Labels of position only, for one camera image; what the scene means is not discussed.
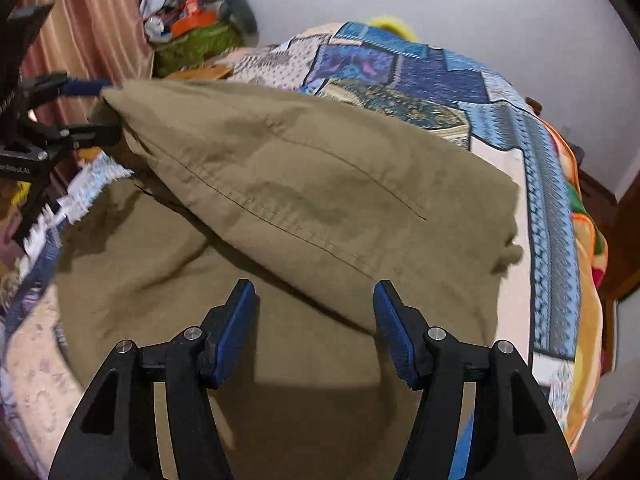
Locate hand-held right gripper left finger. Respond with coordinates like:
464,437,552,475
48,278,260,480

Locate pile of clothes and bags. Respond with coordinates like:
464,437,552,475
140,0,244,79

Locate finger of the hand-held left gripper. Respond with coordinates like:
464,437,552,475
15,115,123,157
17,73,115,109

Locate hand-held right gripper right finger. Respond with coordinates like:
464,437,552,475
373,279,581,480

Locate orange fleece blanket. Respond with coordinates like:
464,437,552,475
539,117,610,453

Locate blue patchwork bedspread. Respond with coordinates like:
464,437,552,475
0,21,583,480

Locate striped pink curtain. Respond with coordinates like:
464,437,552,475
16,0,160,111

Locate olive khaki pants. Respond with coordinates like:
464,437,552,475
51,78,525,480

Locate yellow pillow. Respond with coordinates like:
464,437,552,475
366,16,419,43

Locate grey cloth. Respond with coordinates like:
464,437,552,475
186,0,260,46

